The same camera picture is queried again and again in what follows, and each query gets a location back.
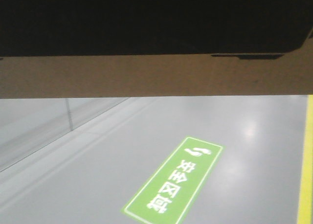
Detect brown EcoFlow cardboard box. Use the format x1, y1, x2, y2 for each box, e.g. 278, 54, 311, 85
0, 0, 313, 99

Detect green safety zone floor sign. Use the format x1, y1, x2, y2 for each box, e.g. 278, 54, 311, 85
122, 136, 224, 224

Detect glass partition panel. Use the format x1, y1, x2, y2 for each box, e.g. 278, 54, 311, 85
0, 97, 125, 171

